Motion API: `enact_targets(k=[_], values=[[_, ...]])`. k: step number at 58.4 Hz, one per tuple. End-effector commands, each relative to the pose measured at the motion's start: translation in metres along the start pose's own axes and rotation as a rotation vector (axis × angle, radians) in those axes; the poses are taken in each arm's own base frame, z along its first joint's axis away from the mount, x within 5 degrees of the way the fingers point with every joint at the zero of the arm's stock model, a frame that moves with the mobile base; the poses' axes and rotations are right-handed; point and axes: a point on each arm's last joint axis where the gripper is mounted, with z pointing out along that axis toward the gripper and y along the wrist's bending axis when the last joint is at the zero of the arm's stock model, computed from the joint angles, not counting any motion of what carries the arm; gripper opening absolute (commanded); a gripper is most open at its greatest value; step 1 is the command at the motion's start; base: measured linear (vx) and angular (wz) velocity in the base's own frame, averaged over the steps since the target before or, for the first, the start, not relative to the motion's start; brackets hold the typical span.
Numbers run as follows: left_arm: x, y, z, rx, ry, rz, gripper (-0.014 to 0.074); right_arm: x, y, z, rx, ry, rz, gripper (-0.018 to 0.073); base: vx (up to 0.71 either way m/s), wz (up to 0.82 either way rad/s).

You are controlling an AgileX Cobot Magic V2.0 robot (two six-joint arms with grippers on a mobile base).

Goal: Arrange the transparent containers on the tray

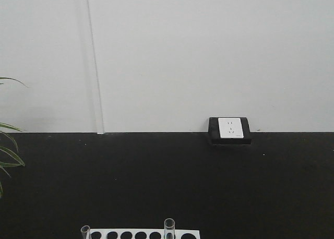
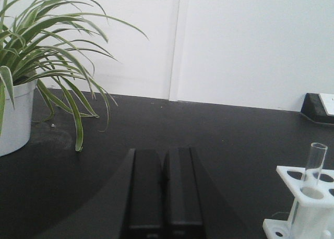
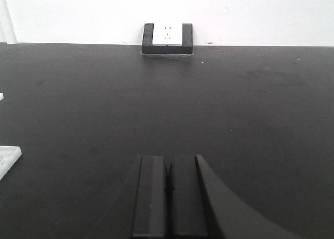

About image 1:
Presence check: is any clear glass test tube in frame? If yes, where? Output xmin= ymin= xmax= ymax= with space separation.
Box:
xmin=80 ymin=225 xmax=91 ymax=239
xmin=164 ymin=218 xmax=175 ymax=239

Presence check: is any black and white power socket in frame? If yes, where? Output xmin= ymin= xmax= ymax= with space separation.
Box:
xmin=208 ymin=117 xmax=252 ymax=146

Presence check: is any white test tube rack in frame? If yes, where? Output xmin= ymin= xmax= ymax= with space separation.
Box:
xmin=90 ymin=229 xmax=200 ymax=238

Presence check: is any green potted spider plant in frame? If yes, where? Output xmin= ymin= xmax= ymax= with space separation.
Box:
xmin=0 ymin=76 xmax=29 ymax=199

